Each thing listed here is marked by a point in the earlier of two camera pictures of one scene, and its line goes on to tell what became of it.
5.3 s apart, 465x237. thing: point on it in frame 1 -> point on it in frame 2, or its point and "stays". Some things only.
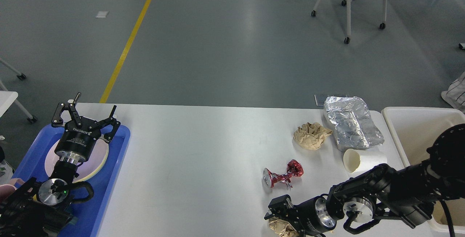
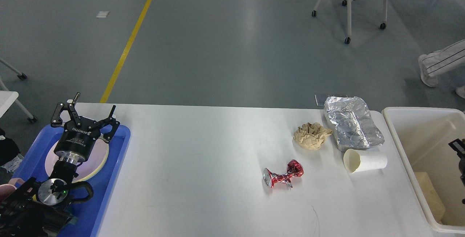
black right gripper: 312,217 -> 458,145
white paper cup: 358,160 stays
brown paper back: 311,136 stays
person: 455,96 -> 440,60
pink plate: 89,168 stays
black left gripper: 76,142 stays
